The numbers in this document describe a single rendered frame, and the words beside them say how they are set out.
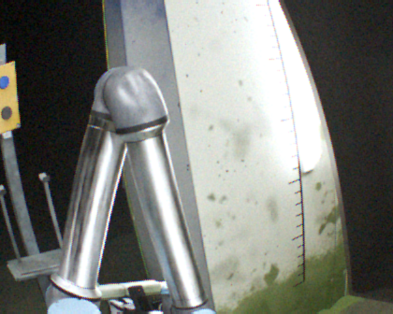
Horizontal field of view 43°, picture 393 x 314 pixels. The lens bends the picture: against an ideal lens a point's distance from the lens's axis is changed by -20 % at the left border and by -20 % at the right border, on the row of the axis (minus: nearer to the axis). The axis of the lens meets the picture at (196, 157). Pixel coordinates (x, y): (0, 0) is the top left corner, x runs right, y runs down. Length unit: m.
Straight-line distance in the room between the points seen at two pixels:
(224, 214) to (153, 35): 0.71
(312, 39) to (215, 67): 0.53
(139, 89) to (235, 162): 1.03
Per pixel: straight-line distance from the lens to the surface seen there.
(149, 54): 2.03
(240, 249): 2.29
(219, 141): 2.17
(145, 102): 1.22
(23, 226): 2.12
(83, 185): 1.36
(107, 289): 1.75
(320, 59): 1.78
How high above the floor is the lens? 1.46
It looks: 11 degrees down
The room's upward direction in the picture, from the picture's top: 9 degrees counter-clockwise
